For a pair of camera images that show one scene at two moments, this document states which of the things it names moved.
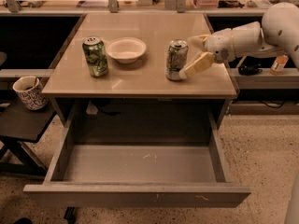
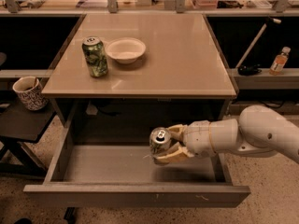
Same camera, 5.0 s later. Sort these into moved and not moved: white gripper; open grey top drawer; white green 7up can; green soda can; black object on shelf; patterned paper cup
Moved: white gripper; white green 7up can
Not moved: green soda can; black object on shelf; patterned paper cup; open grey top drawer
